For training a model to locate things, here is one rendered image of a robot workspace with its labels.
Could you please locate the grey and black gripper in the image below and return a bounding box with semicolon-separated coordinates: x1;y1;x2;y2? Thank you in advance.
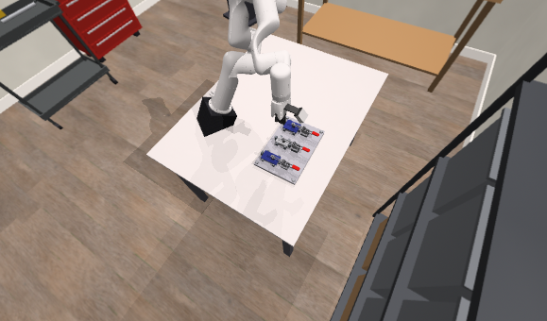
271;96;291;125

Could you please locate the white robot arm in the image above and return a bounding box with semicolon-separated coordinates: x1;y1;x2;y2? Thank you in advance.
209;0;291;114

